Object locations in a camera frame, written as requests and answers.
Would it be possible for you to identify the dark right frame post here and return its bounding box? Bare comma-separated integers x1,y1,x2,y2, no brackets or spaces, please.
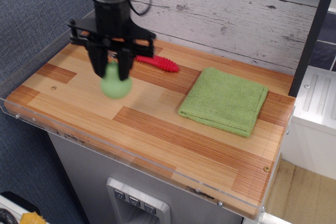
288,0,332,98

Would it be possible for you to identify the black and yellow object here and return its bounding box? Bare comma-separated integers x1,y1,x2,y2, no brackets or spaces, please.
1,191,47,223

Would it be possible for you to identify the silver toy fridge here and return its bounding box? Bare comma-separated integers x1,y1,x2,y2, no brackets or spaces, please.
49,132,243,223

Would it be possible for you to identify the red handled metal fork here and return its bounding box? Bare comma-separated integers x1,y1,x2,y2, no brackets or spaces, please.
105,51,180,72

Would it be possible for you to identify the white ridged appliance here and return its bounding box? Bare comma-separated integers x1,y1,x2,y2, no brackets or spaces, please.
280,66,335,179

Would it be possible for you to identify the green plastic pear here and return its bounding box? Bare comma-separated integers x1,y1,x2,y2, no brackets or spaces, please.
100,61,132,99

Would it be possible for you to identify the silver dispenser button panel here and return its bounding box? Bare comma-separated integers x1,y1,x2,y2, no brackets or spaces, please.
106,177,171,223

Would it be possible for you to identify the green folded towel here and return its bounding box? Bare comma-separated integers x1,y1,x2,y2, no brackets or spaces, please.
178,68,268,137

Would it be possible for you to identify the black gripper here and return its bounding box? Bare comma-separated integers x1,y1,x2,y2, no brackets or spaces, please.
68,0,156,81

